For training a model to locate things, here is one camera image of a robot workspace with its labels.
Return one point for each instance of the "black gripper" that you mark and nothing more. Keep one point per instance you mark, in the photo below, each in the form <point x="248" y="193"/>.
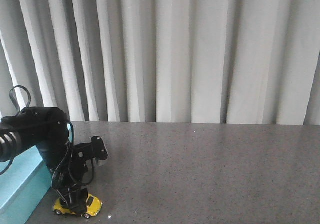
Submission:
<point x="68" y="173"/>

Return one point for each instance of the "yellow toy beetle car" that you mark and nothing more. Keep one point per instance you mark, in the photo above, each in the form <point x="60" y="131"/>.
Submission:
<point x="93" y="207"/>

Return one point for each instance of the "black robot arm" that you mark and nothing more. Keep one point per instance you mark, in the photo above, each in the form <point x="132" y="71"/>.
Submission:
<point x="50" y="130"/>

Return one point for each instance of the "light blue plastic box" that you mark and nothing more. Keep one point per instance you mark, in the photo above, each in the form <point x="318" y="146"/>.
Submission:
<point x="24" y="185"/>

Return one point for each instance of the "grey pleated curtain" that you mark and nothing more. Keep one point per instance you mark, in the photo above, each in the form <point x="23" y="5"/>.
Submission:
<point x="200" y="61"/>

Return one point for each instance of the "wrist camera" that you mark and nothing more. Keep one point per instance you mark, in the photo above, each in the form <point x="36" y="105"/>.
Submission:
<point x="100" y="150"/>

